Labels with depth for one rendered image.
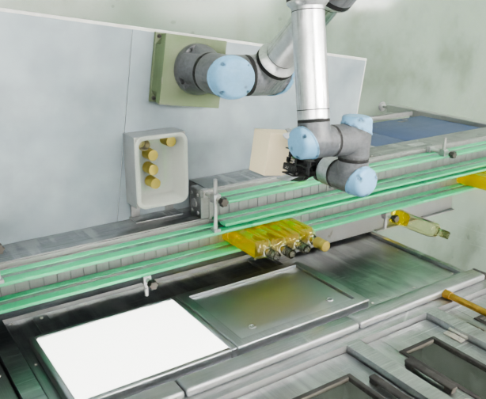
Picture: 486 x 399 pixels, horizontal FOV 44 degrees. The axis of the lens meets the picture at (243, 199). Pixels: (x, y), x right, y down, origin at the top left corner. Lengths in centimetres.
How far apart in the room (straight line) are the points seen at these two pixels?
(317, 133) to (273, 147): 33
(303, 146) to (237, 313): 60
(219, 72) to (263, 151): 25
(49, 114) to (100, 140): 17
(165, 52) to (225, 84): 24
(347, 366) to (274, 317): 26
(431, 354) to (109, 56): 122
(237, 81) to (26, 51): 56
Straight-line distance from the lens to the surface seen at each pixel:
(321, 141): 138
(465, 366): 171
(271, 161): 169
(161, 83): 181
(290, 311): 177
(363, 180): 146
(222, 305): 179
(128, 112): 186
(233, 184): 195
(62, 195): 184
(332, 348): 166
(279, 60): 169
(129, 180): 187
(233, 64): 166
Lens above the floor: 243
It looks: 52 degrees down
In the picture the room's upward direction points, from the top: 116 degrees clockwise
